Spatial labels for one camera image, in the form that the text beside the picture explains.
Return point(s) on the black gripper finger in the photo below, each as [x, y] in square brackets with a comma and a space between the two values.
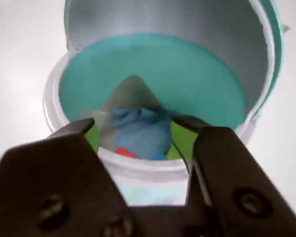
[51, 187]
[236, 177]

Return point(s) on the red lego cube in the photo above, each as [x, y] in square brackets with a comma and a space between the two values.
[124, 151]

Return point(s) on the teal domed plastic bin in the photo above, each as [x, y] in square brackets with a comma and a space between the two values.
[162, 61]

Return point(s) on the blue crumpled cloth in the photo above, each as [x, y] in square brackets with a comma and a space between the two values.
[143, 133]

